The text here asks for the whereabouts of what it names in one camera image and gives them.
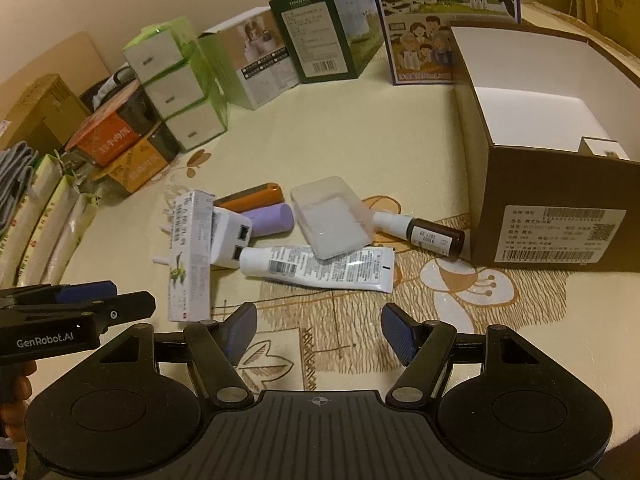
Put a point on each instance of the cream printed tablecloth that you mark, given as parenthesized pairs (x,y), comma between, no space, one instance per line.
(350,135)

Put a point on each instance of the white medicine box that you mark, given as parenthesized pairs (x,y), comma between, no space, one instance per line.
(192,260)

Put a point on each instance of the grey folded cloth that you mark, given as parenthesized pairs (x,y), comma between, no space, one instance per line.
(14,180)

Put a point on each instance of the brown spray bottle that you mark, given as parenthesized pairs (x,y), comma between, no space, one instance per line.
(435,237)

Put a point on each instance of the orange and black tube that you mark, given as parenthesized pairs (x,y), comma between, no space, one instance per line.
(260,194)

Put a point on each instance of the plain cardboard carton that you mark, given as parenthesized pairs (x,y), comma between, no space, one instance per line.
(40,110)

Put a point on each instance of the white wifi extender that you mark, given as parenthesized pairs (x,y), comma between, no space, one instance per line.
(230,232)

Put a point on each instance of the black bowl with orange label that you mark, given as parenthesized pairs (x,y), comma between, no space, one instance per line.
(107,137)

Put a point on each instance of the brown cardboard box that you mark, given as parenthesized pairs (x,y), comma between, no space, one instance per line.
(525,180)

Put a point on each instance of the blue illustrated milk carton box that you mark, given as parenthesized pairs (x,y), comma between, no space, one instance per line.
(425,5)

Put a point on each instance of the person's left hand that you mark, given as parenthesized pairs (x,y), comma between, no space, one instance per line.
(17,392)

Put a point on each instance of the white box with photo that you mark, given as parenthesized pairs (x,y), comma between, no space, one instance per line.
(260,72)

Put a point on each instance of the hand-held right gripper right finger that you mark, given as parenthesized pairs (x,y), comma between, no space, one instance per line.
(397,331)

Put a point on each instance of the black pouch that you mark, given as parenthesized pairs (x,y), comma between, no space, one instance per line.
(100,91)

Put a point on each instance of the dark green box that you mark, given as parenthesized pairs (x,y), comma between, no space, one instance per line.
(310,35)

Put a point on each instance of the black bowl with yellow label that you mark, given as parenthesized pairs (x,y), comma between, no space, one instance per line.
(140,166)

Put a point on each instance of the clear plastic box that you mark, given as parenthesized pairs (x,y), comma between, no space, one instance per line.
(330,220)

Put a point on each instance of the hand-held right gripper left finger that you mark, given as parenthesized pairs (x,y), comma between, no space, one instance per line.
(241,331)

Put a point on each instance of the purple cylinder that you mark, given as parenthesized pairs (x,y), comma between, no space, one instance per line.
(270,220)

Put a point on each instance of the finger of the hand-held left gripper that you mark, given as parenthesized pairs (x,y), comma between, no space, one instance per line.
(132,306)
(90,291)

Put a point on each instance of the tan board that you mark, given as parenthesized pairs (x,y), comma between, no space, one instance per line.
(55,55)

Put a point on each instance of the small white box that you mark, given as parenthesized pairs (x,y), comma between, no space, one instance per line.
(602,148)

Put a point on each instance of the white squeeze tube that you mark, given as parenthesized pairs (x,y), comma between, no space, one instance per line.
(325,267)

